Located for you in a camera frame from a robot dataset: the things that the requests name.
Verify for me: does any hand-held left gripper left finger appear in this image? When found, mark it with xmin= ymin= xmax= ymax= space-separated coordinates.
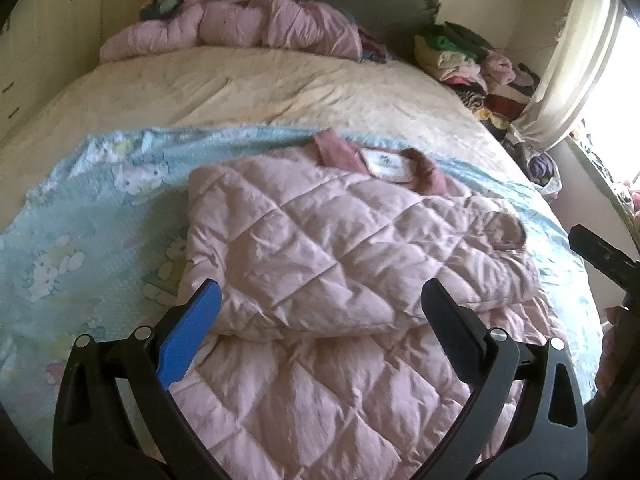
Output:
xmin=52 ymin=278 xmax=231 ymax=480

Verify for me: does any striped multicolour cloth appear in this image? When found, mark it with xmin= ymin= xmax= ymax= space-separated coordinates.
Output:
xmin=357 ymin=25 xmax=388 ymax=63

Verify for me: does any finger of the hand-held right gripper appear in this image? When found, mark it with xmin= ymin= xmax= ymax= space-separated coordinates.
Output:
xmin=569 ymin=224 xmax=640 ymax=292

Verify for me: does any grey padded headboard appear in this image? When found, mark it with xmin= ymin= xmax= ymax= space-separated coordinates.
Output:
xmin=152 ymin=0 xmax=441 ymax=56

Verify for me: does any crumpled pink duvet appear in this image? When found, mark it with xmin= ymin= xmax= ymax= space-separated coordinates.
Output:
xmin=100 ymin=0 xmax=363 ymax=63

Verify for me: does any pile of folded clothes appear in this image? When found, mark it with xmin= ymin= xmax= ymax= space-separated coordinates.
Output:
xmin=414 ymin=21 xmax=543 ymax=126

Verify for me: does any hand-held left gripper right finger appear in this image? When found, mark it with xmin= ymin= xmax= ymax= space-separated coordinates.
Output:
xmin=421 ymin=278 xmax=588 ymax=480

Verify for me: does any blue cartoon print blanket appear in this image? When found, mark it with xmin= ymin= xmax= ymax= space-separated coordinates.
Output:
xmin=0 ymin=127 xmax=606 ymax=411

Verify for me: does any pink quilted coat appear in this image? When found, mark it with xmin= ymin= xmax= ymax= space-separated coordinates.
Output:
xmin=170 ymin=129 xmax=566 ymax=480

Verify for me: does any bed with cream sheet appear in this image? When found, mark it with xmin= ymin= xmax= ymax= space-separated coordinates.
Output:
xmin=0 ymin=42 xmax=556 ymax=221

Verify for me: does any cream wardrobe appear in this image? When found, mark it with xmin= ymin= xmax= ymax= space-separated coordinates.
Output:
xmin=0 ymin=0 xmax=106 ymax=136

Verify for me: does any window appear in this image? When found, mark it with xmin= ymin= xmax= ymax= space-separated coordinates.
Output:
xmin=575 ymin=0 xmax=640 ymax=211

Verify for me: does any bag with purple clothes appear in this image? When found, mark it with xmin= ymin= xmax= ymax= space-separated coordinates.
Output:
xmin=525 ymin=150 xmax=563 ymax=196

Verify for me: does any cream curtain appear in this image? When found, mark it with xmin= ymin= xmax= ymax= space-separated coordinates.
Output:
xmin=510 ymin=0 xmax=626 ymax=151

